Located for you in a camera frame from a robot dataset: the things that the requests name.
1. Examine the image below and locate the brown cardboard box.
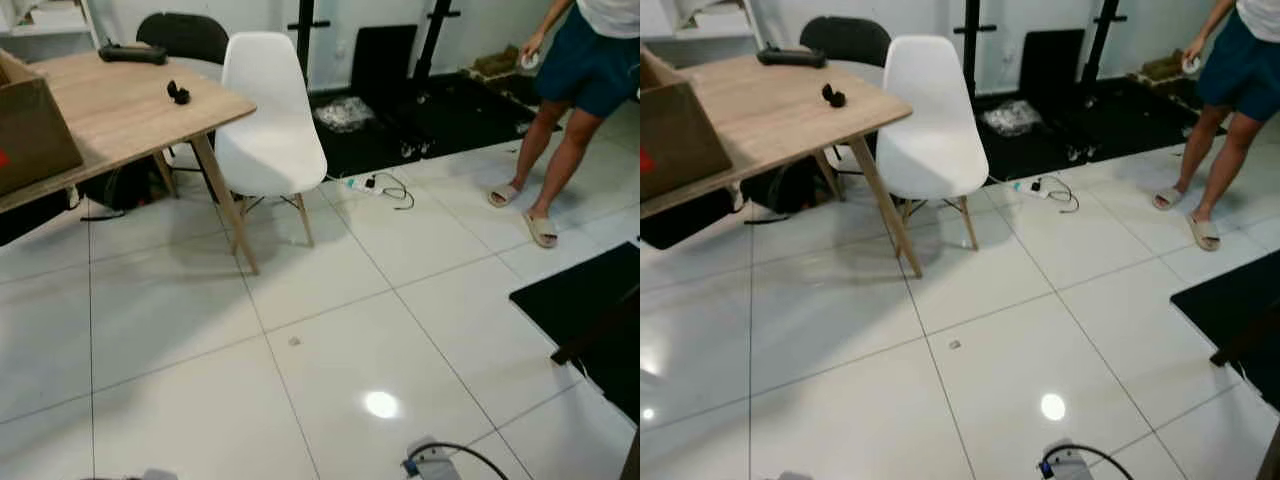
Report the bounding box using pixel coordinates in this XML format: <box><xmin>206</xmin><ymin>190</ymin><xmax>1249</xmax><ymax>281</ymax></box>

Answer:
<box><xmin>640</xmin><ymin>45</ymin><xmax>734</xmax><ymax>202</ymax></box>
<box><xmin>0</xmin><ymin>50</ymin><xmax>84</xmax><ymax>197</ymax></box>

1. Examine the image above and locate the black backpack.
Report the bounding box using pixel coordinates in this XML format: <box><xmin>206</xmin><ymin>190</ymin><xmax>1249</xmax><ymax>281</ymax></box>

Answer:
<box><xmin>740</xmin><ymin>160</ymin><xmax>833</xmax><ymax>223</ymax></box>
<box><xmin>80</xmin><ymin>158</ymin><xmax>173</xmax><ymax>221</ymax></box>

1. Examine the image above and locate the light wooden table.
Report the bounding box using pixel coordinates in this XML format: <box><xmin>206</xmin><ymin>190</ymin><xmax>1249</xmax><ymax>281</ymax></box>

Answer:
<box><xmin>0</xmin><ymin>50</ymin><xmax>261</xmax><ymax>276</ymax></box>
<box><xmin>640</xmin><ymin>52</ymin><xmax>926</xmax><ymax>279</ymax></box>

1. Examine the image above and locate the person in blue shorts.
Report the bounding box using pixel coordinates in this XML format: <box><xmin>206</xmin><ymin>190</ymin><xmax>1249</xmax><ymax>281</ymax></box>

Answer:
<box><xmin>488</xmin><ymin>0</ymin><xmax>641</xmax><ymax>249</ymax></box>
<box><xmin>1152</xmin><ymin>0</ymin><xmax>1280</xmax><ymax>252</ymax></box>

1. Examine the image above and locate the large black floor mat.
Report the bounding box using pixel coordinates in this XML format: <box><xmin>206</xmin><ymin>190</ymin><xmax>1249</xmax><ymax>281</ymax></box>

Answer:
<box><xmin>975</xmin><ymin>72</ymin><xmax>1229</xmax><ymax>183</ymax></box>
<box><xmin>310</xmin><ymin>68</ymin><xmax>561</xmax><ymax>181</ymax></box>

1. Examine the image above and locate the brown box with greenery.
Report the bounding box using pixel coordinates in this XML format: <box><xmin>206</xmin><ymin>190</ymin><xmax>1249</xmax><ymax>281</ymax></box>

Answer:
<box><xmin>1135</xmin><ymin>50</ymin><xmax>1189</xmax><ymax>86</ymax></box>
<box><xmin>470</xmin><ymin>45</ymin><xmax>523</xmax><ymax>83</ymax></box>

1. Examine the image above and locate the white shelf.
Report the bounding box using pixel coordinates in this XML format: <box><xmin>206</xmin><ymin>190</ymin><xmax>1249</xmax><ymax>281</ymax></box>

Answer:
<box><xmin>640</xmin><ymin>0</ymin><xmax>763</xmax><ymax>63</ymax></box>
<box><xmin>0</xmin><ymin>0</ymin><xmax>101</xmax><ymax>61</ymax></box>

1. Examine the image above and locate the black controller device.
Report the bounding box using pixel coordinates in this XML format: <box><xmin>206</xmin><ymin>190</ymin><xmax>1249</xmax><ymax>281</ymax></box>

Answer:
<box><xmin>98</xmin><ymin>42</ymin><xmax>168</xmax><ymax>66</ymax></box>
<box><xmin>757</xmin><ymin>45</ymin><xmax>828</xmax><ymax>69</ymax></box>

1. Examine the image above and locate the black chair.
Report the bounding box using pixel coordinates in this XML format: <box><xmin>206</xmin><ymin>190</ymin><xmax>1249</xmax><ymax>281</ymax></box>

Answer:
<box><xmin>136</xmin><ymin>12</ymin><xmax>231</xmax><ymax>67</ymax></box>
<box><xmin>798</xmin><ymin>15</ymin><xmax>893</xmax><ymax>70</ymax></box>

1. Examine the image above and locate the black flat panel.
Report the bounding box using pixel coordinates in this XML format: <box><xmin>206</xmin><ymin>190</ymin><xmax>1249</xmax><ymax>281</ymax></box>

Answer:
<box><xmin>1018</xmin><ymin>30</ymin><xmax>1087</xmax><ymax>101</ymax></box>
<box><xmin>350</xmin><ymin>25</ymin><xmax>419</xmax><ymax>101</ymax></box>

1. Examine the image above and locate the white plastic chair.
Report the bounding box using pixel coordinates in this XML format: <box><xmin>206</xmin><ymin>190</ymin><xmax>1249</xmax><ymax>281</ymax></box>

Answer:
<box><xmin>875</xmin><ymin>35</ymin><xmax>991</xmax><ymax>252</ymax></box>
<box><xmin>213</xmin><ymin>32</ymin><xmax>329</xmax><ymax>249</ymax></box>

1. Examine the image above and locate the clear plastic bag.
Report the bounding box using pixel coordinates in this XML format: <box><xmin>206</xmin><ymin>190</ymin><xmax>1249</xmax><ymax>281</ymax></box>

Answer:
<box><xmin>315</xmin><ymin>97</ymin><xmax>377</xmax><ymax>134</ymax></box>
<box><xmin>982</xmin><ymin>100</ymin><xmax>1044</xmax><ymax>138</ymax></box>

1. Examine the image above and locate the black power cable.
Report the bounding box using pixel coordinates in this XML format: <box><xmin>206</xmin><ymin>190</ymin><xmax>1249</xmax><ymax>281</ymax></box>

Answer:
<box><xmin>1036</xmin><ymin>176</ymin><xmax>1081</xmax><ymax>214</ymax></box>
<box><xmin>366</xmin><ymin>172</ymin><xmax>416</xmax><ymax>211</ymax></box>

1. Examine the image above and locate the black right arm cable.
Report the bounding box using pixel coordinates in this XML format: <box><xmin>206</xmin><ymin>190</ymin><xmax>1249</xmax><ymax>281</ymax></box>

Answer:
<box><xmin>1038</xmin><ymin>443</ymin><xmax>1137</xmax><ymax>480</ymax></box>
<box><xmin>403</xmin><ymin>441</ymin><xmax>511</xmax><ymax>480</ymax></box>

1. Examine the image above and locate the black rack post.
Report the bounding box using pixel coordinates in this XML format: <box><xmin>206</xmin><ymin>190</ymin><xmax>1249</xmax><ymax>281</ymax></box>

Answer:
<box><xmin>414</xmin><ymin>0</ymin><xmax>463</xmax><ymax>81</ymax></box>
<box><xmin>288</xmin><ymin>0</ymin><xmax>331</xmax><ymax>83</ymax></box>
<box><xmin>1084</xmin><ymin>0</ymin><xmax>1129</xmax><ymax>86</ymax></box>
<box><xmin>953</xmin><ymin>0</ymin><xmax>997</xmax><ymax>98</ymax></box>

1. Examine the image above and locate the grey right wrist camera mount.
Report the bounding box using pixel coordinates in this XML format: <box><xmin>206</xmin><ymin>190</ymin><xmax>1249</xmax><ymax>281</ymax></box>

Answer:
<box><xmin>1042</xmin><ymin>448</ymin><xmax>1097</xmax><ymax>480</ymax></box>
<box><xmin>408</xmin><ymin>448</ymin><xmax>463</xmax><ymax>480</ymax></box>

